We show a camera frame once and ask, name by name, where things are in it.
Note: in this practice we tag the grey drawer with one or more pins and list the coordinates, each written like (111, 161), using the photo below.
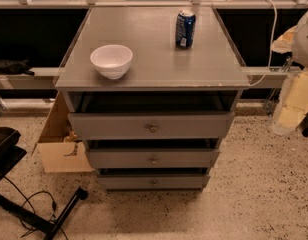
(153, 153)
(153, 178)
(113, 126)

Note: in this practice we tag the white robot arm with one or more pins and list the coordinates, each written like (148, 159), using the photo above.
(293, 100)

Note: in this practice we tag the grey drawer cabinet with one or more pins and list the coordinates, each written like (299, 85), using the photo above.
(162, 78)

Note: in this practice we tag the grey top drawer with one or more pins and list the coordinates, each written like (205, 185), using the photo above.
(113, 126)

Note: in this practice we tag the grey bottom drawer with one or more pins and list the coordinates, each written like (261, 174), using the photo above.
(153, 178)

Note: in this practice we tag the white bowl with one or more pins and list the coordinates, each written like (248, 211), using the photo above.
(112, 61)

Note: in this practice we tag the blue soda can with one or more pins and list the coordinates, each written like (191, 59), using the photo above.
(185, 29)

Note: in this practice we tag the cardboard box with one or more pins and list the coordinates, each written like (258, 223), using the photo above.
(59, 148)

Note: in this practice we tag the grey metal rail frame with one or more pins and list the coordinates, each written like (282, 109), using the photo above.
(44, 78)

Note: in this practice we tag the black cloth on rail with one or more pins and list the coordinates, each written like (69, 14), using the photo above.
(15, 67)

